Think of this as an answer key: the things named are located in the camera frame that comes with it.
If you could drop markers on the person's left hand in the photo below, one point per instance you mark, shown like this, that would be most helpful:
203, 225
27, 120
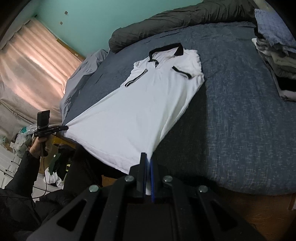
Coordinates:
34, 149

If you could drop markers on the pink curtain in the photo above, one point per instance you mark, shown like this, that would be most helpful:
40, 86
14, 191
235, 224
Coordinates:
34, 69

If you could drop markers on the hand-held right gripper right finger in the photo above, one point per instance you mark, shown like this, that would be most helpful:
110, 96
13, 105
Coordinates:
152, 183

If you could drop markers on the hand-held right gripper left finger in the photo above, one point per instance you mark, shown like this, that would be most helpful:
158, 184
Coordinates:
143, 176

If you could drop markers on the white polo shirt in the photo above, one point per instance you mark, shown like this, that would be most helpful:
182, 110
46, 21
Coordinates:
138, 104

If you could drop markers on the dark grey rolled duvet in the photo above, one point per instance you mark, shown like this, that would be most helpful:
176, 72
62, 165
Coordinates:
173, 20

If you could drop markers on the stack of folded clothes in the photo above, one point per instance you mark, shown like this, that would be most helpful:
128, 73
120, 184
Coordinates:
277, 58

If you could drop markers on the wooden window frame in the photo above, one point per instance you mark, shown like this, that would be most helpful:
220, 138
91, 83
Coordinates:
69, 49

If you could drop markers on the light grey blanket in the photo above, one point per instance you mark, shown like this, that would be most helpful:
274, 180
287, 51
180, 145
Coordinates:
78, 78

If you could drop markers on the green and white clothes heap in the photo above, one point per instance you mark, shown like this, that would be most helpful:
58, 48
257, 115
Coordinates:
55, 176

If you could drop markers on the white drawer cabinet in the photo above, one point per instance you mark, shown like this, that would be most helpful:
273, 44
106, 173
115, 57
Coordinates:
7, 166

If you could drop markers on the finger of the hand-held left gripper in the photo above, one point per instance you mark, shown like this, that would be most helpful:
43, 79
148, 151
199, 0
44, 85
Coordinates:
62, 128

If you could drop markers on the plastic bags pile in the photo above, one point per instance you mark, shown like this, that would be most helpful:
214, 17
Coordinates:
23, 139

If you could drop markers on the bed with blue sheet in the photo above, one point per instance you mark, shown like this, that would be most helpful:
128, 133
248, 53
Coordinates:
231, 115

